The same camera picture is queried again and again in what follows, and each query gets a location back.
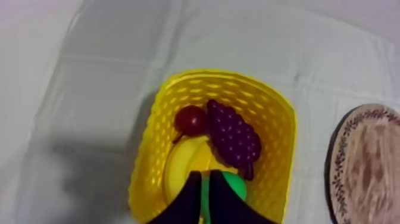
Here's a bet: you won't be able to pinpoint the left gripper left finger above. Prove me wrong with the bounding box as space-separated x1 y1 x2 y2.
146 170 202 224

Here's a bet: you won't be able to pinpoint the green toy pear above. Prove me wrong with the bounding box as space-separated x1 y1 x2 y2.
199 171 248 224

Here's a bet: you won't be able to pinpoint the purple toy grapes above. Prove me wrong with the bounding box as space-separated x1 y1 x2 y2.
206 99 263 181

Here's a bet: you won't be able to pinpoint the small red fruit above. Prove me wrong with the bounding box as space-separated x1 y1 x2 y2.
172 105 210 145

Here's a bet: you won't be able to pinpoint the yellow toy banana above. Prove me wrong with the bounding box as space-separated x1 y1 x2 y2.
162 135 239 207

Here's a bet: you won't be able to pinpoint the yellow plastic basket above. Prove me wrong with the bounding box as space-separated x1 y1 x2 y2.
128 69 298 224

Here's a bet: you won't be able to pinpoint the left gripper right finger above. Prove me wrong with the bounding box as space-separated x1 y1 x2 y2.
208 170 277 224

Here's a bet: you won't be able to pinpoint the round wooden board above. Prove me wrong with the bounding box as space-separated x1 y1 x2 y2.
324 103 400 224

